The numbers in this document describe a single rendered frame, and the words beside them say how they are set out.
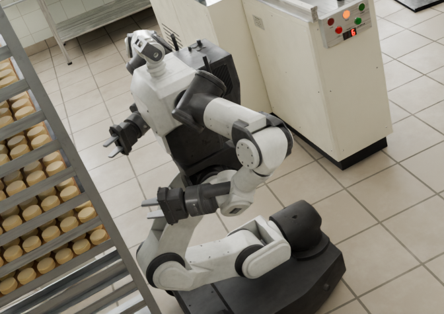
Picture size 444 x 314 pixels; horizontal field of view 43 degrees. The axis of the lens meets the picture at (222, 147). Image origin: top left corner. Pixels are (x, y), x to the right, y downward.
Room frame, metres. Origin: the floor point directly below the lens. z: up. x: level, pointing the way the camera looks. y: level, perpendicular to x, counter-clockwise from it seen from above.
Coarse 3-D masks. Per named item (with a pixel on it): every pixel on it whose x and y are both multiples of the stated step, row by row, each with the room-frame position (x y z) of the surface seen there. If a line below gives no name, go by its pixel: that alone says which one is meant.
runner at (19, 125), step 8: (40, 112) 1.32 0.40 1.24; (24, 120) 1.31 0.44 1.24; (32, 120) 1.32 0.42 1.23; (40, 120) 1.32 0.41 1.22; (0, 128) 1.30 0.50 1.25; (8, 128) 1.30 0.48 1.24; (16, 128) 1.30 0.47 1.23; (24, 128) 1.31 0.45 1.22; (0, 136) 1.29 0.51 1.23; (8, 136) 1.30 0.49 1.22
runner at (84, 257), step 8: (96, 248) 1.31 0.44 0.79; (104, 248) 1.32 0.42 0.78; (80, 256) 1.30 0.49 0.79; (88, 256) 1.30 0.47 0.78; (64, 264) 1.28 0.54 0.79; (72, 264) 1.29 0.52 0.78; (80, 264) 1.29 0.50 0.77; (48, 272) 1.27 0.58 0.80; (56, 272) 1.28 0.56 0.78; (64, 272) 1.28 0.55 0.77; (32, 280) 1.26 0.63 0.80; (40, 280) 1.26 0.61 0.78; (48, 280) 1.27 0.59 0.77; (24, 288) 1.25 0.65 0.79; (32, 288) 1.26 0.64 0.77; (8, 296) 1.24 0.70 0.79; (16, 296) 1.24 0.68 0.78; (0, 304) 1.23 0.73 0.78
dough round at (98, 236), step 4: (96, 232) 1.38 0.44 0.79; (100, 232) 1.38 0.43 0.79; (104, 232) 1.37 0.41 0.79; (92, 236) 1.37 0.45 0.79; (96, 236) 1.36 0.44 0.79; (100, 236) 1.36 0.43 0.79; (104, 236) 1.36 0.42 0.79; (92, 240) 1.35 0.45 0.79; (96, 240) 1.35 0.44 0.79; (100, 240) 1.35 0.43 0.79; (104, 240) 1.35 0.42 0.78; (96, 244) 1.35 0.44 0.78
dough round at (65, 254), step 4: (64, 248) 1.36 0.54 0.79; (68, 248) 1.36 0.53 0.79; (60, 252) 1.35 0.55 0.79; (64, 252) 1.34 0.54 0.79; (68, 252) 1.34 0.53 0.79; (72, 252) 1.35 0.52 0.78; (56, 256) 1.33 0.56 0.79; (60, 256) 1.33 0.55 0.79; (64, 256) 1.32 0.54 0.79; (68, 256) 1.32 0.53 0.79; (72, 256) 1.33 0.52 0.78; (60, 260) 1.31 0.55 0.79; (64, 260) 1.31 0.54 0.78; (68, 260) 1.32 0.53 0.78
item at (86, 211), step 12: (84, 204) 1.41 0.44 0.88; (60, 216) 1.39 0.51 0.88; (72, 216) 1.37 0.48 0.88; (84, 216) 1.35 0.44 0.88; (36, 228) 1.39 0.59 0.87; (48, 228) 1.36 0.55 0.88; (60, 228) 1.36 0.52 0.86; (72, 228) 1.33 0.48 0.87; (24, 240) 1.36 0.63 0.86; (36, 240) 1.32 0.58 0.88; (48, 240) 1.32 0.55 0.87; (0, 252) 1.35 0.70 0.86; (12, 252) 1.30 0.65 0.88; (24, 252) 1.31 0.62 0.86; (0, 264) 1.28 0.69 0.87
